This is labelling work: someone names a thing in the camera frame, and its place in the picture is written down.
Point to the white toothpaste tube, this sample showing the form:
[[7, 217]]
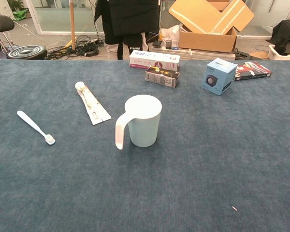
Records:
[[91, 106]]

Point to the light blue toothbrush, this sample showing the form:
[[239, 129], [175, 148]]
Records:
[[30, 122]]

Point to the white pink long box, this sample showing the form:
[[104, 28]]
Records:
[[154, 60]]

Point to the black mesh pen cup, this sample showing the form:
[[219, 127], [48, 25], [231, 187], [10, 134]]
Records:
[[168, 44]]

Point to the small black silver box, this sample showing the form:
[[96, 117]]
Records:
[[162, 77]]

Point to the blue table mat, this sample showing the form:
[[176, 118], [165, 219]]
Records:
[[183, 169]]

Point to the black flat device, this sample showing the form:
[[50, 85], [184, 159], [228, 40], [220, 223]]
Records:
[[157, 43]]

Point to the blue cube speaker box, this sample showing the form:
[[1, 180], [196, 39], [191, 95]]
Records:
[[217, 79]]

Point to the long white aluminium rails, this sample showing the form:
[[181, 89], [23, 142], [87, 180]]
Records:
[[207, 55]]

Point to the white plastic bag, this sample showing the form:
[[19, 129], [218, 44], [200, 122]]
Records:
[[171, 31]]

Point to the open cardboard box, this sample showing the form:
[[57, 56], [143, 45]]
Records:
[[207, 41]]

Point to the person in black jacket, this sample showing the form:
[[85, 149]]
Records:
[[130, 19]]

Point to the wooden tripod easel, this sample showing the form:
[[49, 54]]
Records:
[[72, 24]]

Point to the flat red black box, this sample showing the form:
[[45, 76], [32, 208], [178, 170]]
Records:
[[253, 70]]

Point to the tiny white debris scrap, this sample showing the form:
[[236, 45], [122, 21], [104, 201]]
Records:
[[234, 208]]

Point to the black round stool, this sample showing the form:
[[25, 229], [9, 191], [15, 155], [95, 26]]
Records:
[[26, 52]]

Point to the white storage bin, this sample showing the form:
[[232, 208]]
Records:
[[275, 54]]

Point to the green bag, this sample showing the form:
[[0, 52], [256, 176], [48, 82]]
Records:
[[20, 15]]

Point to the black cloth covered object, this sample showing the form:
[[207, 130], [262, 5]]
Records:
[[287, 31]]

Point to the black chair seat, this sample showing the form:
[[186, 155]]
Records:
[[0, 23]]

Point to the black metal bracket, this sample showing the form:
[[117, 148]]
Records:
[[242, 55]]

